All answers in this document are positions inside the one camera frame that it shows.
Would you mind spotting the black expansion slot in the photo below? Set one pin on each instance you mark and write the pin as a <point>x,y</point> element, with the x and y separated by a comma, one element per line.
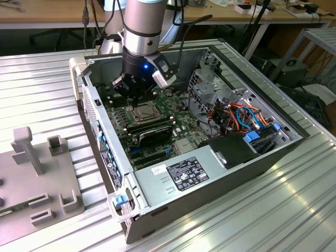
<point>149,157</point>

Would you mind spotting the wooden desk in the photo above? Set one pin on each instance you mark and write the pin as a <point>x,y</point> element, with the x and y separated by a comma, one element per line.
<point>52,13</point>

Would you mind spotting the grey parts rack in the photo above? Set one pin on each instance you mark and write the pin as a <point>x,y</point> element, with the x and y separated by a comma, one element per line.
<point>52,178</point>

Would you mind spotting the small blue clip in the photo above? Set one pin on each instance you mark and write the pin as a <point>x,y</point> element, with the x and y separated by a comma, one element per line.
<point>275,127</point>

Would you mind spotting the black RAM slot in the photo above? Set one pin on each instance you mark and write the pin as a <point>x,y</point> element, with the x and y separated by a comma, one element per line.
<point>118,103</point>

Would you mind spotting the green motherboard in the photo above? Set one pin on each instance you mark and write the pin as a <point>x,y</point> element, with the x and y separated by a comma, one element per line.
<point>183,126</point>

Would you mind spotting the green RAM stick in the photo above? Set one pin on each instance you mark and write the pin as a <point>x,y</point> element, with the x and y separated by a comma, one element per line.
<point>8,213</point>

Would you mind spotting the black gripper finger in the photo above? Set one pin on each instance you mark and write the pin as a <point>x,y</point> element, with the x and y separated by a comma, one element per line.
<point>123,86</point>
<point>147,90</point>

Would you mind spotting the black power adapter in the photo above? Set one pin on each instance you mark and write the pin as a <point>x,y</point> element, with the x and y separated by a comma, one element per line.
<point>312,8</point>

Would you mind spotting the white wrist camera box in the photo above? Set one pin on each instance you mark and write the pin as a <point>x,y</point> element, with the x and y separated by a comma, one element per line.
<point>164,72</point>

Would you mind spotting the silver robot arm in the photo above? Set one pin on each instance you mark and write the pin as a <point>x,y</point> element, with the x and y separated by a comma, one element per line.
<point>141,26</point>

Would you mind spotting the blue slot latch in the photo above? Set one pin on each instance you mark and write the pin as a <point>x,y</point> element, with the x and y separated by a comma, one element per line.
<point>113,159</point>
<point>107,147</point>
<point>99,137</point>

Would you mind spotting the black RAM stick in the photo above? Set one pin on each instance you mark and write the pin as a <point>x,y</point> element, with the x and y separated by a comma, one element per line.
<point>149,123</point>
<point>155,126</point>

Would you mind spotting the silver chipset heatsink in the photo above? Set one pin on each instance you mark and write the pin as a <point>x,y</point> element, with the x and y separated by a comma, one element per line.
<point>183,145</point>

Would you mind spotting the black tripod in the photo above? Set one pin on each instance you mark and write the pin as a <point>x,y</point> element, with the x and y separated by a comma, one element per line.
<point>249,39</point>

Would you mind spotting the thin metal locking lever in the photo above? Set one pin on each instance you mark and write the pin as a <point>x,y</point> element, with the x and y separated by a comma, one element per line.
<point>127,103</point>

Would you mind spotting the grey metal shelf frame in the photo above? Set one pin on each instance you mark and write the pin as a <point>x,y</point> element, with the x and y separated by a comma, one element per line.
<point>319,32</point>

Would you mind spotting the open grey PC case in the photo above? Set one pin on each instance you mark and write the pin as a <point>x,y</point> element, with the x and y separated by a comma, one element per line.
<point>223,183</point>

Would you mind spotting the hard disk in blue carrier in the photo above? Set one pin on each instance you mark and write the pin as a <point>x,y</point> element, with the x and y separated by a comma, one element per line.
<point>251,137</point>

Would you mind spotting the black office chair base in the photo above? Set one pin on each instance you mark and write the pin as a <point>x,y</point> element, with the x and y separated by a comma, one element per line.
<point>61,32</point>

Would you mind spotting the black graphics card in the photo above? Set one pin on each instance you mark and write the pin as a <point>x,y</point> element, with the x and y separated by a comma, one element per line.
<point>157,135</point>

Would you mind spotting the grey power supply unit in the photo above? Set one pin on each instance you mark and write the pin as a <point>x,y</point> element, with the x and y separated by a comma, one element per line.
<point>157,189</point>

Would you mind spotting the black plastic shroud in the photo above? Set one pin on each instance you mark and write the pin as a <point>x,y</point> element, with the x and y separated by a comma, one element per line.
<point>231,152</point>

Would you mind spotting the brown cardboard piece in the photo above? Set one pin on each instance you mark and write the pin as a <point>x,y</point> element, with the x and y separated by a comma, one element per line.
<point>296,10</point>

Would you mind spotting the silver drive cage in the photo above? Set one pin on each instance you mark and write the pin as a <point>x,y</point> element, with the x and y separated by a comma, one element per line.
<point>207,88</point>

